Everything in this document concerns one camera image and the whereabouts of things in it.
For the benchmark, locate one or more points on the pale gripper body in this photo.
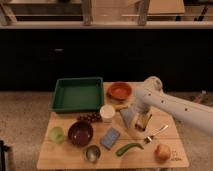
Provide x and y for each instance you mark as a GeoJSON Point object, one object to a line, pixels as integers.
{"type": "Point", "coordinates": [141, 121]}

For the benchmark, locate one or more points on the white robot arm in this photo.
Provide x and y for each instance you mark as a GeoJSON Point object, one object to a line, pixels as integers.
{"type": "Point", "coordinates": [150, 93]}

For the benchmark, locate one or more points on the orange bowl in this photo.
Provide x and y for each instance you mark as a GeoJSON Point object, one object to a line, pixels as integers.
{"type": "Point", "coordinates": [119, 90]}

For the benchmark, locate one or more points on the small metal bowl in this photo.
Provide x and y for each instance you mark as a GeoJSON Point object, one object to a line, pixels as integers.
{"type": "Point", "coordinates": [93, 153]}

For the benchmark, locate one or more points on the grey triangular cloth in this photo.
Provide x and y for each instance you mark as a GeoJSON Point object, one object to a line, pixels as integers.
{"type": "Point", "coordinates": [127, 115]}

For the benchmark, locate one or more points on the yellow banana piece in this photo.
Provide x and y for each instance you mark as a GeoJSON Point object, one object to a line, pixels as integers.
{"type": "Point", "coordinates": [120, 107]}

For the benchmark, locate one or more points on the metal fork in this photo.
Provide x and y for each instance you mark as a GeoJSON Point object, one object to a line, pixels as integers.
{"type": "Point", "coordinates": [150, 138]}

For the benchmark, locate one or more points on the white cup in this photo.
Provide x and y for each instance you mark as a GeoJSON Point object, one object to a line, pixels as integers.
{"type": "Point", "coordinates": [107, 113]}

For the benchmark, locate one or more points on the green cucumber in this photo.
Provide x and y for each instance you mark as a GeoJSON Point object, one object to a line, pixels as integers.
{"type": "Point", "coordinates": [127, 147]}

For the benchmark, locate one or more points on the blue sponge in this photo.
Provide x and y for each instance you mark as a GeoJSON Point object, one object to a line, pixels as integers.
{"type": "Point", "coordinates": [109, 139]}

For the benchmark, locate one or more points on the orange fruit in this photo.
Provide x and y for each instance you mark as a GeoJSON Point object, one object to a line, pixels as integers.
{"type": "Point", "coordinates": [163, 152]}

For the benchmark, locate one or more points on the dark grapes bunch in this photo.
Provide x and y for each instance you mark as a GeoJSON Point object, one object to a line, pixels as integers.
{"type": "Point", "coordinates": [91, 118]}

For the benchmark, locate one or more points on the green plastic tray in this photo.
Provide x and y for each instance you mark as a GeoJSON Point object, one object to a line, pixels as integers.
{"type": "Point", "coordinates": [78, 95]}

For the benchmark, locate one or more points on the green cup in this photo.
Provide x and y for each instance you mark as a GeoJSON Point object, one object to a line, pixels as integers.
{"type": "Point", "coordinates": [56, 135]}

